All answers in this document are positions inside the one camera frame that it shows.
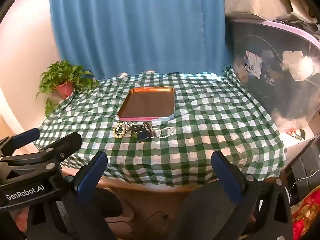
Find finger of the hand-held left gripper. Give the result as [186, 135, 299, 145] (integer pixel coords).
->
[0, 128, 40, 157]
[0, 132, 83, 180]

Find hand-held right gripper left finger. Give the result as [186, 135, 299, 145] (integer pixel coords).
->
[26, 151, 118, 240]

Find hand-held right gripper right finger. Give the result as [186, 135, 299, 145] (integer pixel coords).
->
[211, 151, 293, 240]

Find cream large bead bracelet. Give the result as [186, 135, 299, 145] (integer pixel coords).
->
[113, 121, 131, 138]

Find black smartwatch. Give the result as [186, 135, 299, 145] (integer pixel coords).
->
[130, 121, 153, 142]

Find white bead bracelet gold charms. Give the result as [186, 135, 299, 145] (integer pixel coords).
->
[150, 127, 175, 138]

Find pink-rimmed metal tray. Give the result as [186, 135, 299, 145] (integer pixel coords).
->
[117, 87, 175, 121]

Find grey fuzzy cushion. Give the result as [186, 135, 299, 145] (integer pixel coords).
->
[99, 187, 123, 218]

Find person's right leg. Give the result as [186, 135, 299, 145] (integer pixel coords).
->
[175, 181, 248, 240]

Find green white checkered tablecloth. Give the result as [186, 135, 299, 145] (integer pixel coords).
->
[34, 66, 288, 188]

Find potted green plant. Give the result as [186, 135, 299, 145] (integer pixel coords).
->
[36, 59, 100, 117]

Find red floral blanket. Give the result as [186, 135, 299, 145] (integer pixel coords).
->
[291, 190, 320, 240]

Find clear storage box purple lid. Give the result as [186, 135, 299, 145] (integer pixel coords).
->
[229, 17, 320, 130]

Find white crumpled cloth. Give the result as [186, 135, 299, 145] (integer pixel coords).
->
[281, 51, 314, 82]

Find blue curtain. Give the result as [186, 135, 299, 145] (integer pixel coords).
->
[49, 0, 232, 80]

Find grey folded clothes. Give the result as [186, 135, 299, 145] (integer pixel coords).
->
[272, 17, 320, 33]

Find black floor cable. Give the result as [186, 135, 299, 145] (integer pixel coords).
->
[105, 210, 173, 230]

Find white cable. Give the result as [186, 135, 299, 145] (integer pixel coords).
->
[290, 169, 320, 190]

